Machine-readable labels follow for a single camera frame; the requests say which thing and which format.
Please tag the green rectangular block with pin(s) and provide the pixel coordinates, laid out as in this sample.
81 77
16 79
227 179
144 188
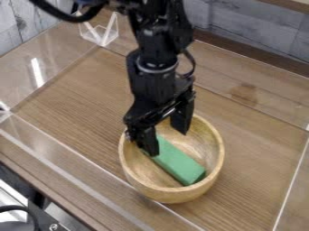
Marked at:
177 163

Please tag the black metal bracket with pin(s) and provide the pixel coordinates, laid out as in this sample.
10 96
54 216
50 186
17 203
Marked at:
53 219

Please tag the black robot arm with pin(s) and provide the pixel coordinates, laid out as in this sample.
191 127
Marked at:
160 27

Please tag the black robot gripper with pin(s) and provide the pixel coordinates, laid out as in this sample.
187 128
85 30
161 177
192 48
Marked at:
163 95

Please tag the wooden oval bowl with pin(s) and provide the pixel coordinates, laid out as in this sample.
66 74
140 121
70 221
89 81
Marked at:
201 143

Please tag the clear acrylic corner bracket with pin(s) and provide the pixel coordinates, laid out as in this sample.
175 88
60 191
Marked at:
98 34

